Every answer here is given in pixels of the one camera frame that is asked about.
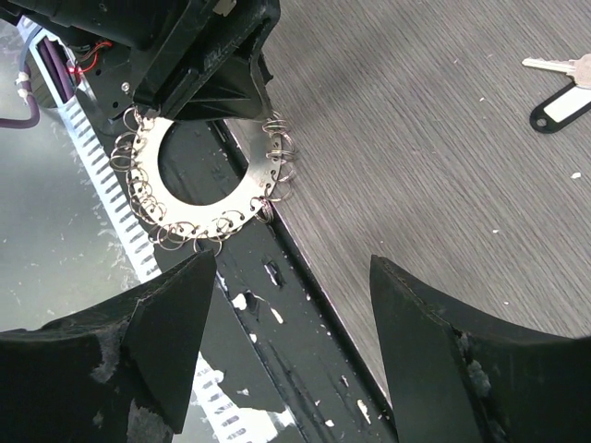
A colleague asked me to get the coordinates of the white slotted cable duct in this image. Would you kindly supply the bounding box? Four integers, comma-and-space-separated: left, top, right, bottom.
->
18, 16, 296, 443

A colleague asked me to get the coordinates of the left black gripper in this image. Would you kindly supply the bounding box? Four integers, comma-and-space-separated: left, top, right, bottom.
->
1, 1, 281, 121

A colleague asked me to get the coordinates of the metal disc with key rings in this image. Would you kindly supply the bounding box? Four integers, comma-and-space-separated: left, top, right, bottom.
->
109, 105, 296, 251

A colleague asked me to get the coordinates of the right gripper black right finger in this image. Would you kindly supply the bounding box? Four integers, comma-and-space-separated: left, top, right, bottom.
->
369, 256, 590, 442

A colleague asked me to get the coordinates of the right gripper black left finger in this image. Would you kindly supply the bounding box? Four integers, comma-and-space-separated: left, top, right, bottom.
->
1, 251, 216, 442

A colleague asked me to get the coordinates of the silver key with black tag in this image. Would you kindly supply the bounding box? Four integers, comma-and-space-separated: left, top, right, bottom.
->
522, 54, 590, 134

